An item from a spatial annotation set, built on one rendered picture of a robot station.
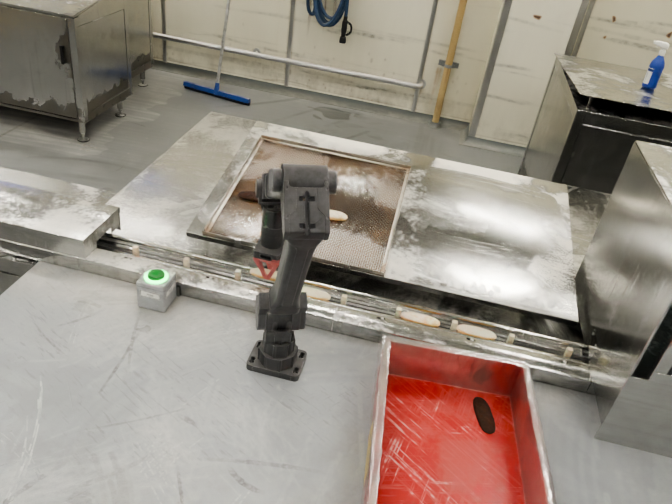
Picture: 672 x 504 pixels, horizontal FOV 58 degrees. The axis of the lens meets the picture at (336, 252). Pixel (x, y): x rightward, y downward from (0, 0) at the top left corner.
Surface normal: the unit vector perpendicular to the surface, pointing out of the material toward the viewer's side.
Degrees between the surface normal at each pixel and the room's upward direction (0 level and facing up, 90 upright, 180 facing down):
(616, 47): 90
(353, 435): 0
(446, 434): 0
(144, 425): 0
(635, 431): 90
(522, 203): 10
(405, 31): 90
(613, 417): 90
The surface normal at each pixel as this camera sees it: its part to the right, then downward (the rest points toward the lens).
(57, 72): -0.21, 0.52
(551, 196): 0.09, -0.72
